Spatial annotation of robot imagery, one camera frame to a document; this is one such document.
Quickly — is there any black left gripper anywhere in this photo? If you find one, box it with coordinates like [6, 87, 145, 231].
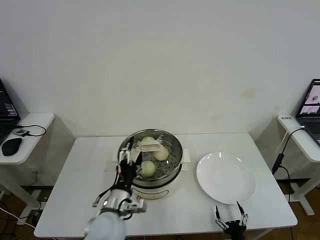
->
[115, 141, 143, 191]

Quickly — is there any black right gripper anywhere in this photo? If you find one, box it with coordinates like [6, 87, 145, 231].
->
[213, 200, 249, 240]

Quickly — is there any glass lid with cream handle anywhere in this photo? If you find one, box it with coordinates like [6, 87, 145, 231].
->
[117, 128, 182, 181]

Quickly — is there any perforated steel steamer basket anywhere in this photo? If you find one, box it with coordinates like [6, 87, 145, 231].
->
[117, 128, 183, 187]

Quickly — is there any white round plate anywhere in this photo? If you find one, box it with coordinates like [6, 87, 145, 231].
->
[195, 151, 257, 206]

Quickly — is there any cream electric cooker base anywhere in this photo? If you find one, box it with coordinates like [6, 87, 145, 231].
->
[111, 147, 191, 201]

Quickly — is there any white side table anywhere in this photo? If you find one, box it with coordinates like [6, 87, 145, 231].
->
[0, 112, 56, 220]
[276, 114, 320, 216]

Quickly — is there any black computer mouse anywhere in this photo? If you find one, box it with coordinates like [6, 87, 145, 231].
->
[1, 137, 23, 156]

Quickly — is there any grey laptop with image windows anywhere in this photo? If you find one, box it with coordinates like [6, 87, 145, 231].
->
[294, 78, 320, 147]

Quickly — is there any black laptop with dark screen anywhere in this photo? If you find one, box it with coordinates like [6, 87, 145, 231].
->
[0, 78, 21, 145]

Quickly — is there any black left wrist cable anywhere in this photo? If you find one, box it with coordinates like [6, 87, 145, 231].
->
[93, 186, 117, 208]

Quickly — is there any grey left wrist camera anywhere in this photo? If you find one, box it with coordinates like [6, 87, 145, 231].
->
[124, 198, 148, 215]

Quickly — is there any black cable with adapter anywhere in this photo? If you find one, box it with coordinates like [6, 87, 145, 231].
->
[271, 127, 306, 203]

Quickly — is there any black drive cable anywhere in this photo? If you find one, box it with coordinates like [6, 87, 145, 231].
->
[12, 124, 47, 137]

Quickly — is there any white laptop cable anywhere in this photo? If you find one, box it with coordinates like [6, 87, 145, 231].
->
[275, 126, 306, 153]

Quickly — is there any white floor cable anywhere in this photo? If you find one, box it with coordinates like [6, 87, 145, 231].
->
[0, 208, 36, 230]

